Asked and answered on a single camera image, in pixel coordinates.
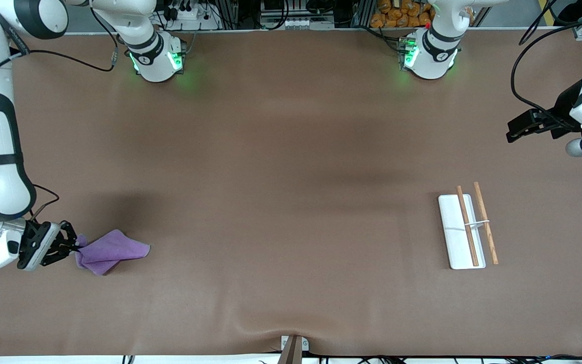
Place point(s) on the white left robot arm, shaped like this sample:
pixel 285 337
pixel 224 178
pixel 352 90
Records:
pixel 430 55

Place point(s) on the wooden chopsticks pair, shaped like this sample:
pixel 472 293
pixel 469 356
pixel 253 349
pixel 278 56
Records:
pixel 460 242

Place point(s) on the bag of orange snacks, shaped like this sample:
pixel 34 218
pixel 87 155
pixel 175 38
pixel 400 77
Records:
pixel 402 12

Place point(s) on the aluminium camera mount post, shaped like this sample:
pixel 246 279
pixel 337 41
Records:
pixel 292 350

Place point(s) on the purple microfibre towel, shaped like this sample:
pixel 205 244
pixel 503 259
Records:
pixel 114 250

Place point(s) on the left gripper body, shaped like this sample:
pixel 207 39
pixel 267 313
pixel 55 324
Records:
pixel 562 118

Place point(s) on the white power strip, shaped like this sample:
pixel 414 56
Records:
pixel 190 14

